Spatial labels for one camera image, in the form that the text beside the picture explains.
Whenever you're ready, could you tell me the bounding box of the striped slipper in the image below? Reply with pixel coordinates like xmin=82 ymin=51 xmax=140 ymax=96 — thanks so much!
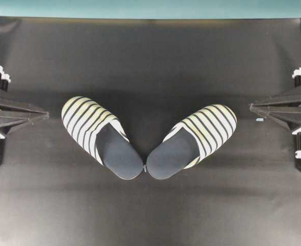
xmin=146 ymin=104 xmax=237 ymax=180
xmin=61 ymin=96 xmax=144 ymax=180

